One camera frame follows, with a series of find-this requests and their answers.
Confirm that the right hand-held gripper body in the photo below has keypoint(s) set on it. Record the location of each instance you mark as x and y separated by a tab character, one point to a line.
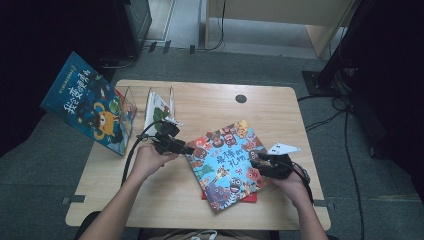
280	166

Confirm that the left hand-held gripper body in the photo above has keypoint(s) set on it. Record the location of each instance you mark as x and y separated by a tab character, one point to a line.
166	138

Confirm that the white caterpillar picture book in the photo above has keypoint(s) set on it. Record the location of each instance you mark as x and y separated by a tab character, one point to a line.
155	108

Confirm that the colourful animal picture book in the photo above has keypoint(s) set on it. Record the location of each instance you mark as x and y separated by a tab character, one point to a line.
226	160

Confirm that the red picture book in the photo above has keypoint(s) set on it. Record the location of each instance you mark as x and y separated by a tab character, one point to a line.
248	199

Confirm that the clear acrylic book rack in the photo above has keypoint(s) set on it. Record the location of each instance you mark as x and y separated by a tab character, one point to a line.
141	103

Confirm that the dark blue monster picture book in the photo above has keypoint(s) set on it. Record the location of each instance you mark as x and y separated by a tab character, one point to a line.
83	100

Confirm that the person's right hand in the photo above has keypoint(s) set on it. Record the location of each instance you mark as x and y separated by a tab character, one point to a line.
295	186

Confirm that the person's left hand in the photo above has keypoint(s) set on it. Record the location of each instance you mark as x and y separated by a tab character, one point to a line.
148	163

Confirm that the grey tape strip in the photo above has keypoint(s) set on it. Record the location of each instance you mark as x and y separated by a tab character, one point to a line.
325	204
73	199

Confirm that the black round table grommet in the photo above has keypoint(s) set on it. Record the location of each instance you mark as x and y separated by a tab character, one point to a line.
240	98

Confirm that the black tape marker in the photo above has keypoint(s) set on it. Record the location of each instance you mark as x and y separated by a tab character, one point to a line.
166	46
152	46
192	49

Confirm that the black metal stand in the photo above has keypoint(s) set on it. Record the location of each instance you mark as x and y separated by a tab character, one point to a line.
330	80

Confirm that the black cabinet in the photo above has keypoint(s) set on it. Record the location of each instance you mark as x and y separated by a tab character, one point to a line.
135	23

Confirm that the person's dark clothing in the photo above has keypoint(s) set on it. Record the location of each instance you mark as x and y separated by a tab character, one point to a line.
85	226

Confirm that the light wooden furniture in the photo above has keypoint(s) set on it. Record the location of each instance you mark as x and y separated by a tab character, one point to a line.
283	10

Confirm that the dark curtain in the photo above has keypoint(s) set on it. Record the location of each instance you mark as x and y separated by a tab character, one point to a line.
26	33

